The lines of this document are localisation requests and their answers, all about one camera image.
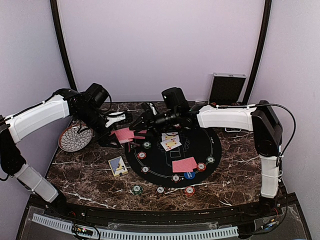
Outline dealt card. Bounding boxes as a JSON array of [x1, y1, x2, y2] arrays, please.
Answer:
[[133, 130, 153, 139], [172, 157, 198, 173]]

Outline green chips mat edge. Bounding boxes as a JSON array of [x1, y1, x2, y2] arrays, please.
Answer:
[[206, 156, 215, 164]]

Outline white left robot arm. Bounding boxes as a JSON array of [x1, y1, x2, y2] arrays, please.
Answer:
[[0, 83, 133, 218]]

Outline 100 chips mat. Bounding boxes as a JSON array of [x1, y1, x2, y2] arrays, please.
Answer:
[[141, 166, 150, 174]]

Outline red back card deck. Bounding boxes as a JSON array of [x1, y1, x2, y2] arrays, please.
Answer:
[[111, 127, 135, 144]]

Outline blue small blind button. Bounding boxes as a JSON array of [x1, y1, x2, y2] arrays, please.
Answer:
[[184, 171, 196, 180]]

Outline black frame post left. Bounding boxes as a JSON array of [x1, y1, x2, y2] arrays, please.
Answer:
[[49, 0, 78, 91]]

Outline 100 chips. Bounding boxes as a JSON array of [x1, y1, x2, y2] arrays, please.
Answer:
[[171, 174, 181, 183]]

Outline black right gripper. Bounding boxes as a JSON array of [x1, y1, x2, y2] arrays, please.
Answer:
[[129, 108, 179, 138]]

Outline black frame post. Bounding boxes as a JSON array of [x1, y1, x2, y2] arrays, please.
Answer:
[[49, 0, 78, 91], [242, 0, 272, 105]]

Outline black frame post right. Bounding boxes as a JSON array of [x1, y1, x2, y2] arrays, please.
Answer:
[[242, 0, 272, 105]]

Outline round black poker mat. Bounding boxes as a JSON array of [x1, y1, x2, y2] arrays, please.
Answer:
[[124, 126, 222, 188]]

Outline green chips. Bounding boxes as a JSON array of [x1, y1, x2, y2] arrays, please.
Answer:
[[142, 141, 152, 149]]

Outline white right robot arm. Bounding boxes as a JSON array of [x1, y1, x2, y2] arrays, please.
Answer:
[[129, 87, 284, 217]]

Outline white cable duct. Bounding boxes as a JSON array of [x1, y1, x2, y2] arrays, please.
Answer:
[[31, 213, 239, 240]]

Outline black orange 100 chip stack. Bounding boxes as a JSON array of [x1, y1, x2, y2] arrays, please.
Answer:
[[155, 186, 166, 195]]

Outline floral ceramic plate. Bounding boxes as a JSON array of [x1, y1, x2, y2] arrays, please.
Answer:
[[58, 123, 94, 153]]

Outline triangular all in marker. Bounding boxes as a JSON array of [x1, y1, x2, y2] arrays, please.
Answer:
[[128, 141, 141, 153]]

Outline red 5 chip stack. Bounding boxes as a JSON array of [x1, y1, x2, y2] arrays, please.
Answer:
[[184, 186, 196, 197]]

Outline green chip stack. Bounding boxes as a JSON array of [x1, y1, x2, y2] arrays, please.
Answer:
[[131, 184, 144, 195]]

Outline two of hearts card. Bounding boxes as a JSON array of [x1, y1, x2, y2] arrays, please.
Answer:
[[161, 132, 179, 142]]

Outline yellow card box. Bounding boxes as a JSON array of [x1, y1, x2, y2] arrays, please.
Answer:
[[108, 156, 128, 178]]

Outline aluminium poker case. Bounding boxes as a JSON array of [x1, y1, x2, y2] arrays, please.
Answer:
[[207, 72, 249, 133]]

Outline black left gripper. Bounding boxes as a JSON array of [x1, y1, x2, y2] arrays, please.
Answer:
[[75, 106, 121, 148]]

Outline black front table rail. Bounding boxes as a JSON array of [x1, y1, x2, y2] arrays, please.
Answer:
[[24, 192, 301, 227]]

